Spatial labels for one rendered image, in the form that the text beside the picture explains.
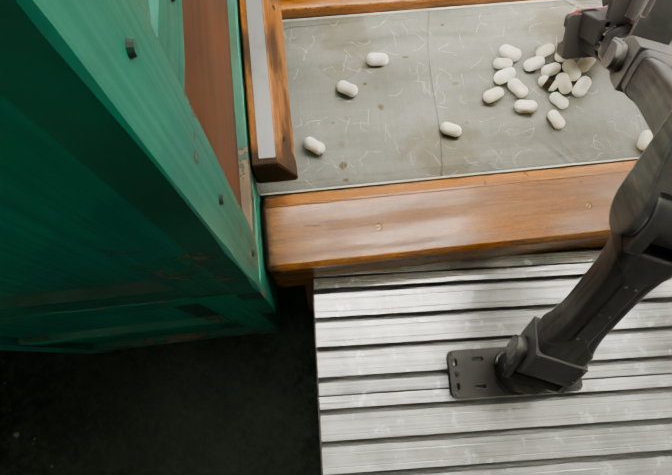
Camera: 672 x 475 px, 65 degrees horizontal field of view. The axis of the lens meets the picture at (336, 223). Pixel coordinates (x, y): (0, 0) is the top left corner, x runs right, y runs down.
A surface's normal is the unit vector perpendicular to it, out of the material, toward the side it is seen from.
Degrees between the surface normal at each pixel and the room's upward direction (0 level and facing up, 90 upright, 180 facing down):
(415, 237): 0
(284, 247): 0
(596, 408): 0
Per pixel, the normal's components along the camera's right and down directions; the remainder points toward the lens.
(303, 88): 0.04, -0.25
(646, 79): -0.96, -0.25
